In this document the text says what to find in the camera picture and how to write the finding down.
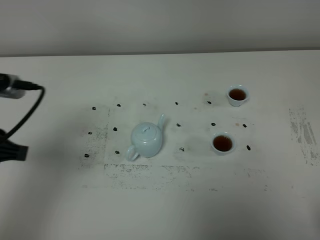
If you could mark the far pale blue teacup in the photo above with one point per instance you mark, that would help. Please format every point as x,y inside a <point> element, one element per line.
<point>237,95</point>

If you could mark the near pale blue teacup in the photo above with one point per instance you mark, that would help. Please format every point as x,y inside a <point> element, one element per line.
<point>223,143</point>

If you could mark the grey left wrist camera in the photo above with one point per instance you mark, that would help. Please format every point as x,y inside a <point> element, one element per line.
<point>6,87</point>

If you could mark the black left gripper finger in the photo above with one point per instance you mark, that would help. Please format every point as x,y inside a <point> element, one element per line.
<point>10,151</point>

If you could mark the pale blue porcelain teapot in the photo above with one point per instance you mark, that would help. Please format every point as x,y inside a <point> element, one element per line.
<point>146,139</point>

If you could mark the pale blue teacup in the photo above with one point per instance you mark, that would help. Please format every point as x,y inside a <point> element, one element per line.
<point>237,95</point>
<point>223,143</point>

